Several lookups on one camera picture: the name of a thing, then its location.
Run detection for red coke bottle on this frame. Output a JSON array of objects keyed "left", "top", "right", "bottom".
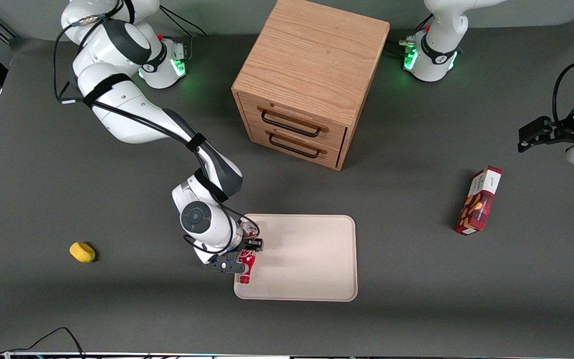
[{"left": 237, "top": 223, "right": 261, "bottom": 285}]

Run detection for wooden drawer cabinet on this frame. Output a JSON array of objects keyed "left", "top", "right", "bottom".
[{"left": 231, "top": 0, "right": 391, "bottom": 171}]

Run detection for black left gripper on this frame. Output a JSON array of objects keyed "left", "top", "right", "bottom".
[{"left": 518, "top": 116, "right": 574, "bottom": 153}]

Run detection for black right arm base cable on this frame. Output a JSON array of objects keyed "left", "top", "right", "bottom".
[{"left": 158, "top": 6, "right": 207, "bottom": 37}]

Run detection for black left arm base cables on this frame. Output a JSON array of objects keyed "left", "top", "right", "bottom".
[{"left": 386, "top": 14, "right": 434, "bottom": 56}]

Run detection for yellow sponge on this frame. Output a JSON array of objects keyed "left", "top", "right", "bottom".
[{"left": 69, "top": 242, "right": 96, "bottom": 263}]

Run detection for black metal drawer handle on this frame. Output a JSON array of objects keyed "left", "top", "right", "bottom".
[
  {"left": 265, "top": 128, "right": 328, "bottom": 160},
  {"left": 257, "top": 106, "right": 329, "bottom": 138}
]

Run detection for red cookie box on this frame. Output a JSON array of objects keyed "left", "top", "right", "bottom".
[{"left": 454, "top": 166, "right": 503, "bottom": 236}]

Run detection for black cable on table edge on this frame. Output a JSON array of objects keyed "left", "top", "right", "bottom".
[{"left": 0, "top": 327, "right": 86, "bottom": 359}]

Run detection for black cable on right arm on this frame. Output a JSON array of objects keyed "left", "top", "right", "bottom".
[{"left": 53, "top": 0, "right": 249, "bottom": 256}]

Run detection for beige plastic tray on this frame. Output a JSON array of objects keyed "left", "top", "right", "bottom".
[{"left": 233, "top": 214, "right": 358, "bottom": 302}]

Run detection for wooden drawer front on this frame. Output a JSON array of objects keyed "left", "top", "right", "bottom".
[
  {"left": 239, "top": 93, "right": 348, "bottom": 151},
  {"left": 249, "top": 122, "right": 343, "bottom": 168}
]

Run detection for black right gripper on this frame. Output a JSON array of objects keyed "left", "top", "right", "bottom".
[{"left": 202, "top": 238, "right": 264, "bottom": 274}]

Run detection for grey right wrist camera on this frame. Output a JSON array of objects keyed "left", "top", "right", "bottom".
[{"left": 193, "top": 241, "right": 228, "bottom": 265}]

